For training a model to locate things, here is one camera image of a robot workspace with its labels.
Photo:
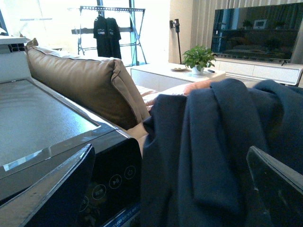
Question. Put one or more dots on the black t-shirt on hanger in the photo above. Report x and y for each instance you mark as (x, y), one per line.
(100, 34)
(113, 35)

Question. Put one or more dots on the metal clothes drying rack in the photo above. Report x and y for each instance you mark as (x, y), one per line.
(130, 35)

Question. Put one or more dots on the white coffee table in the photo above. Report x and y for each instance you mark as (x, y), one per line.
(158, 76)

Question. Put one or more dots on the green potted plant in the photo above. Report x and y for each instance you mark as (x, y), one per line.
(198, 58)

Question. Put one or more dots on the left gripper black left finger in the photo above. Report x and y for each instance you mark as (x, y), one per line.
(55, 200)

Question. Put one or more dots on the upright cordless vacuum cleaner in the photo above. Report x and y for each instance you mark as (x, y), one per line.
(176, 25)

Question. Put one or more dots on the white tv cabinet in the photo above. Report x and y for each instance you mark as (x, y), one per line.
(283, 73)

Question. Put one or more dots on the flat screen television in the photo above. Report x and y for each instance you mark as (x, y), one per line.
(259, 33)

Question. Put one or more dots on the small plate on table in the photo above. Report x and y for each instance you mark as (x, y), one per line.
(178, 69)

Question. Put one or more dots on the dark blue garment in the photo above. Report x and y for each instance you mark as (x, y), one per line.
(194, 168)

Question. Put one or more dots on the dark grey washing machine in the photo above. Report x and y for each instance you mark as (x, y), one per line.
(40, 129)

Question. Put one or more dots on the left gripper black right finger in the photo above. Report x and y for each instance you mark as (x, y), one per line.
(279, 187)

